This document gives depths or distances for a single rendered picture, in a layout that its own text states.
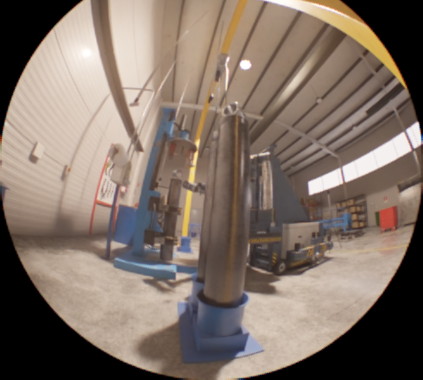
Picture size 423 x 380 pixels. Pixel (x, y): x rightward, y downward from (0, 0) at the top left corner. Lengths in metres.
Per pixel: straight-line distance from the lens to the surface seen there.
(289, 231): 2.63
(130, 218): 3.66
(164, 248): 2.36
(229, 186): 0.74
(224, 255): 0.73
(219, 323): 0.87
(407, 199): 7.43
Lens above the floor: 0.79
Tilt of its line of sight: 22 degrees up
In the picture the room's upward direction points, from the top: 6 degrees clockwise
